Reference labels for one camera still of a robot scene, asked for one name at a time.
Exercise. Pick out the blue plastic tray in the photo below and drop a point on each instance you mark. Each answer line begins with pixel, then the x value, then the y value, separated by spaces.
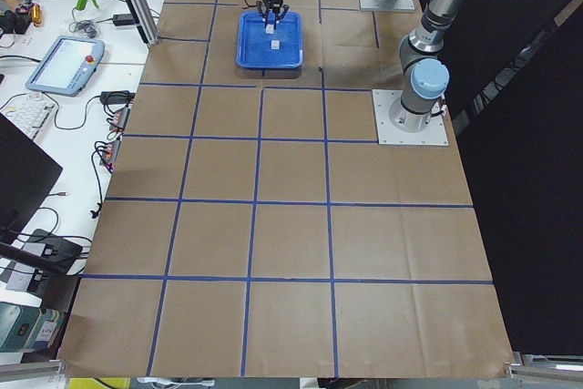
pixel 254 45

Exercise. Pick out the black power adapter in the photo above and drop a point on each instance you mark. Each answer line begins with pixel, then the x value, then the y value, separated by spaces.
pixel 123 20

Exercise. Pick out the teach pendant tablet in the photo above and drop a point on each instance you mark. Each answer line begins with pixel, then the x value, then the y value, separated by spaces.
pixel 67 66

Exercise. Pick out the white keyboard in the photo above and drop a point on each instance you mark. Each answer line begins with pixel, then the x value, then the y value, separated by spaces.
pixel 31 116

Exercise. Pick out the black monitor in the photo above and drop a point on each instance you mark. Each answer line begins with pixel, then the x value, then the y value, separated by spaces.
pixel 27 176

